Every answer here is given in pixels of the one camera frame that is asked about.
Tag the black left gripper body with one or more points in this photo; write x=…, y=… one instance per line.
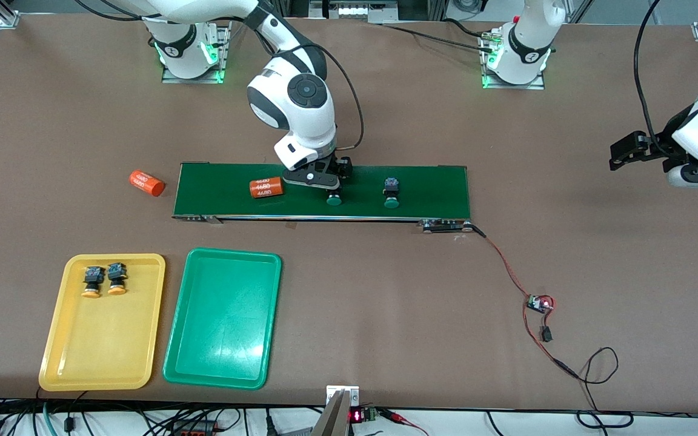
x=659, y=149

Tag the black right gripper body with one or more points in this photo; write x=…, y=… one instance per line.
x=338, y=167

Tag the green mushroom push button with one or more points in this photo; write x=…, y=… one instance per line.
x=391, y=194
x=334, y=200

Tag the orange 4680 cylinder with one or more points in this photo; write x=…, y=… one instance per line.
x=146, y=183
x=266, y=188

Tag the yellow mushroom push button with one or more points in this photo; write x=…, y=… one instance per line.
x=117, y=278
x=92, y=281

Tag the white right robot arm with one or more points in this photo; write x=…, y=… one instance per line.
x=300, y=115

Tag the green conveyor belt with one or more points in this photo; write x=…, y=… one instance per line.
x=434, y=191

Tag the small black controller board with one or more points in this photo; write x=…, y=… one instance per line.
x=537, y=304

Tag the green plastic tray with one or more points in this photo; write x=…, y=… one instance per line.
x=222, y=321

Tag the red digit display module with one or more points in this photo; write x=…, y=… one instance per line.
x=358, y=416

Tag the black orange power strip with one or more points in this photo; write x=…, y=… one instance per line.
x=194, y=430

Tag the yellow plastic tray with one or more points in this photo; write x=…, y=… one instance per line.
x=100, y=345

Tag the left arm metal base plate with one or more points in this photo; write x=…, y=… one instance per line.
x=512, y=86

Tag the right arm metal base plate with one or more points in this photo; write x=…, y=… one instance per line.
x=191, y=79

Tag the black inline switch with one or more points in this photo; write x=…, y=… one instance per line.
x=546, y=334

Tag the small metal bracket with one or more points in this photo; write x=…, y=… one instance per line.
x=352, y=392

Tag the grey metal mount pole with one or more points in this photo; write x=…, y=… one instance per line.
x=332, y=418

